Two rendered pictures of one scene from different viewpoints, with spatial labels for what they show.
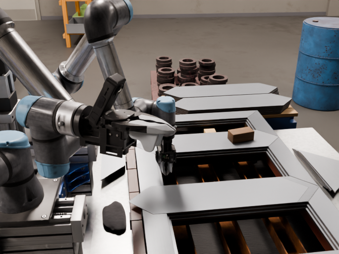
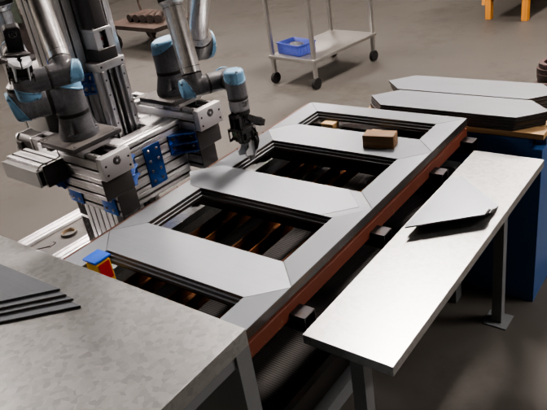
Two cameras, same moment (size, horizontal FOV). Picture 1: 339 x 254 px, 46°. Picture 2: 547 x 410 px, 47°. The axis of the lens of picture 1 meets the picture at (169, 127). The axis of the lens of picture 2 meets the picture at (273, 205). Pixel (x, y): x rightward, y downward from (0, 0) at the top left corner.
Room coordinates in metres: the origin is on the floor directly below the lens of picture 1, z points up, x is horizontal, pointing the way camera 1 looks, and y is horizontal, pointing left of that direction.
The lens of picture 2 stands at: (0.02, -1.69, 1.82)
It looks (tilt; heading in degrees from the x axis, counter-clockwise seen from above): 28 degrees down; 48
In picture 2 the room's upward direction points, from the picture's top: 9 degrees counter-clockwise
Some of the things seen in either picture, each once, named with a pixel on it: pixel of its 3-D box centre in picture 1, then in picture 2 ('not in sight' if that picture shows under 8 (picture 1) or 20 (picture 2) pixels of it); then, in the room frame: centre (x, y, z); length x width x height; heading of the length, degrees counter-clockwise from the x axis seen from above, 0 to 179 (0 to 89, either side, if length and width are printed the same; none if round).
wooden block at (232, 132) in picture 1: (240, 134); (379, 139); (1.78, -0.36, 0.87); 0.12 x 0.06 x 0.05; 109
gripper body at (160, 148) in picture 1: (166, 147); (242, 125); (1.44, 0.01, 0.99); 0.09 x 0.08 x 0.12; 8
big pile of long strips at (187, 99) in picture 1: (226, 99); (461, 100); (2.37, -0.37, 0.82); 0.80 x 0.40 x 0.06; 98
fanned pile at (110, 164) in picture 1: (113, 161); not in sight; (1.80, 0.30, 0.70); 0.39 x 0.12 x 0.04; 8
